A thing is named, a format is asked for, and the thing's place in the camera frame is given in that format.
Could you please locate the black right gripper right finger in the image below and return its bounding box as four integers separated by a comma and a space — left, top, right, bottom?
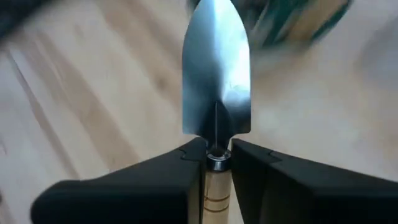
231, 138, 398, 224

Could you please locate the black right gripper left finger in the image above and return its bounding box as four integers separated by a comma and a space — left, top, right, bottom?
30, 137, 208, 224

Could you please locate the cream and green gardening bag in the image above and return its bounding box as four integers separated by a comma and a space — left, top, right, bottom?
248, 0, 354, 52

